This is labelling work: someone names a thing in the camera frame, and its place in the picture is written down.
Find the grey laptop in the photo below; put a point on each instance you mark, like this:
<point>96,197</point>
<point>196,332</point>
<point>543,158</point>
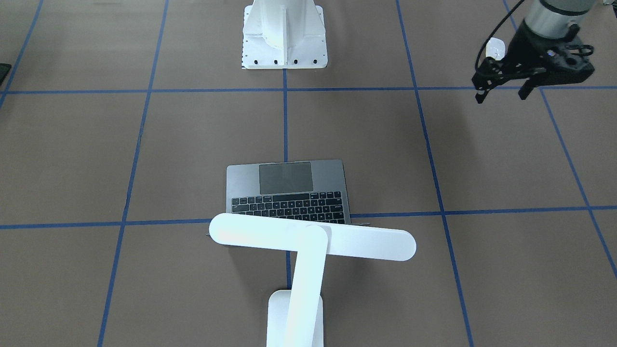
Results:
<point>310,190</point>

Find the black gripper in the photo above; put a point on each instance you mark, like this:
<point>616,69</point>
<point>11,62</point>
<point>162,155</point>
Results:
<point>526,48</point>

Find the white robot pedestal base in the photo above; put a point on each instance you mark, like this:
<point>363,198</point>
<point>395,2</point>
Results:
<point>284,34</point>

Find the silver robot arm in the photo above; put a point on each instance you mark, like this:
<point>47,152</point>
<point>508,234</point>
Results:
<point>551,19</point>

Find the white desk lamp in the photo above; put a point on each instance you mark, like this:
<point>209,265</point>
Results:
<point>295,316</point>

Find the white computer mouse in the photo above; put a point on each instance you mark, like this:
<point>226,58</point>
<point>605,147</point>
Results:
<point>495,49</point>

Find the black mouse pad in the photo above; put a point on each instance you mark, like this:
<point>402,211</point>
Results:
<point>4,71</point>

